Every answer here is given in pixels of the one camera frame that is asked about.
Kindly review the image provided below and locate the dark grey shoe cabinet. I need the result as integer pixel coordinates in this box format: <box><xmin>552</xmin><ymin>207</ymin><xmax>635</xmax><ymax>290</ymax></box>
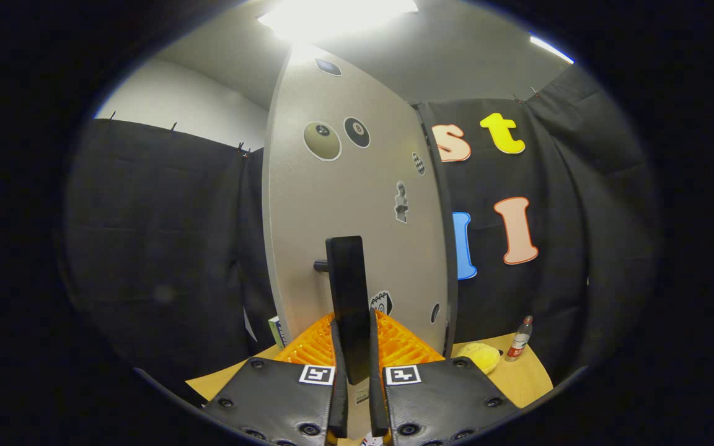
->
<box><xmin>415</xmin><ymin>102</ymin><xmax>461</xmax><ymax>359</ymax></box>

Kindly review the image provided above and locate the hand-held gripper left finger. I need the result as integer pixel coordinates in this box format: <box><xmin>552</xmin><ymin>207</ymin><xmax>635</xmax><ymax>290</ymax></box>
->
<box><xmin>201</xmin><ymin>312</ymin><xmax>350</xmax><ymax>446</ymax></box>

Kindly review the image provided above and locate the clear bottle red label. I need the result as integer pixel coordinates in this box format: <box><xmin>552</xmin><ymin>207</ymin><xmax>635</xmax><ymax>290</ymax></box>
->
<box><xmin>505</xmin><ymin>315</ymin><xmax>534</xmax><ymax>362</ymax></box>

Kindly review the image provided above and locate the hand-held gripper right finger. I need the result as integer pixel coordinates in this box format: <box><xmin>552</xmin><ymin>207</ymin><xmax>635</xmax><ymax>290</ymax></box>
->
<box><xmin>368</xmin><ymin>308</ymin><xmax>522</xmax><ymax>446</ymax></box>

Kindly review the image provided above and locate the yellow plush toy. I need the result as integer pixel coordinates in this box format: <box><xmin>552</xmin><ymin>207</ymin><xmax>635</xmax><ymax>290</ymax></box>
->
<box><xmin>455</xmin><ymin>343</ymin><xmax>501</xmax><ymax>375</ymax></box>

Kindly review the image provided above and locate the narrow ceiling light strip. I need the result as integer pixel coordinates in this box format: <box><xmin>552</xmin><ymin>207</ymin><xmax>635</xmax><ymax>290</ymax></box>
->
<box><xmin>529</xmin><ymin>35</ymin><xmax>575</xmax><ymax>64</ymax></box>

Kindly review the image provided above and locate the grey shoe cabinet door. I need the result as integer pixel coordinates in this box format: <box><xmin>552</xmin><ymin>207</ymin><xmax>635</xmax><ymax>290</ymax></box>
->
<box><xmin>262</xmin><ymin>43</ymin><xmax>458</xmax><ymax>442</ymax></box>

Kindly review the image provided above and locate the black backdrop cloth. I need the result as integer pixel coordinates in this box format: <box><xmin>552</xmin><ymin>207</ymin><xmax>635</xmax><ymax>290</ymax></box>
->
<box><xmin>63</xmin><ymin>62</ymin><xmax>664</xmax><ymax>397</ymax></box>

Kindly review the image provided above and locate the large ceiling light panel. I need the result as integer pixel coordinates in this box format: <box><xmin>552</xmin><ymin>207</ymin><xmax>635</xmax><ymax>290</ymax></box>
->
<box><xmin>257</xmin><ymin>0</ymin><xmax>420</xmax><ymax>41</ymax></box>

